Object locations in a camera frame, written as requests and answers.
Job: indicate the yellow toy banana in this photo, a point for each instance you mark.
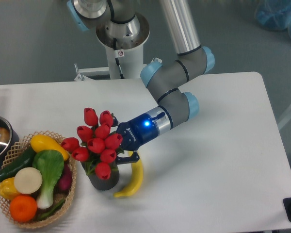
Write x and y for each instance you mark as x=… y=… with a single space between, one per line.
x=137 y=175

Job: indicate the dark grey ribbed vase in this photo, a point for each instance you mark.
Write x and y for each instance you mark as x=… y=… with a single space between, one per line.
x=103 y=176

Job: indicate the green toy bean pod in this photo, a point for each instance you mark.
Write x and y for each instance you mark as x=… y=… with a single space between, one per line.
x=51 y=211

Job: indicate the purple toy sweet potato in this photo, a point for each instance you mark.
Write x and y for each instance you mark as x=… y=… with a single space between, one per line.
x=65 y=181

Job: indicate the yellow toy squash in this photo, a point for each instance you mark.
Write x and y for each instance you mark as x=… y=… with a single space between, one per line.
x=44 y=142

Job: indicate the blue plastic bag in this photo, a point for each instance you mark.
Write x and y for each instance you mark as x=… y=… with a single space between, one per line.
x=274 y=15

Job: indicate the orange toy orange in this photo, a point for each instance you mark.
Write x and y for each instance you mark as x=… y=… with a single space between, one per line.
x=23 y=208

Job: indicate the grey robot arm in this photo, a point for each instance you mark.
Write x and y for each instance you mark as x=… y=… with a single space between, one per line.
x=162 y=81

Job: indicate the yellow toy bell pepper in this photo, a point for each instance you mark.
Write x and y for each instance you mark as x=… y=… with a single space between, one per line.
x=8 y=190

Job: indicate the green toy bok choy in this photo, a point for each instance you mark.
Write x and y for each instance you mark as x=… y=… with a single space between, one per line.
x=50 y=164

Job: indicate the woven wicker basket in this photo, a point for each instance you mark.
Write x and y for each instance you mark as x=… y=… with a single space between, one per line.
x=59 y=196

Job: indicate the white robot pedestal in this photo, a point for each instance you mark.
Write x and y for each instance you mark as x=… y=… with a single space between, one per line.
x=124 y=46

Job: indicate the red tulip bouquet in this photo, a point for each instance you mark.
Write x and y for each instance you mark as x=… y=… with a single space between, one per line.
x=96 y=142

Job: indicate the green toy cucumber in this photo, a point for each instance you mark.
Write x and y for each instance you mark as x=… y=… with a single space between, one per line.
x=25 y=159

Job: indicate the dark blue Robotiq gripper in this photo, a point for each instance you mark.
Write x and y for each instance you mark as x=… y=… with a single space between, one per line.
x=140 y=130

